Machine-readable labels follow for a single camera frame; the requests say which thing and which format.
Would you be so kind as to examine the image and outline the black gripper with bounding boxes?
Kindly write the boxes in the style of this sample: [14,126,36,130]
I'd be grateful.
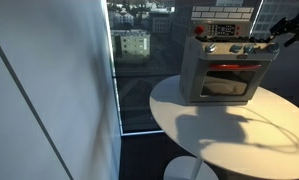
[269,13,299,47]

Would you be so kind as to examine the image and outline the blue knob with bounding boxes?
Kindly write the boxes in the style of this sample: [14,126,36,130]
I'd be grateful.
[230,44,242,53]
[243,44,254,54]
[205,43,216,53]
[268,43,280,54]

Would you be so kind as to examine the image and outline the grey toy oven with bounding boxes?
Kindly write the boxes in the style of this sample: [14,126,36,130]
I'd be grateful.
[180,6,279,105]

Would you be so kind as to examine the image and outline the red round oven button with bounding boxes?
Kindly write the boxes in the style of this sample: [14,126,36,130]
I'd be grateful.
[194,25,204,35]

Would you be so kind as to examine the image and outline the round white table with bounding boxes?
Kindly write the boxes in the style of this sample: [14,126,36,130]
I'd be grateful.
[149,76,299,180]

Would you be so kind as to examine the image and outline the white table base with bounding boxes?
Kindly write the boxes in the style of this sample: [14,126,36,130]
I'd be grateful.
[163,156,219,180]

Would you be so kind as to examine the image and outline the red oven door handle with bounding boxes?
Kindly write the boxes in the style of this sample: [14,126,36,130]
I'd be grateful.
[209,64,261,70]

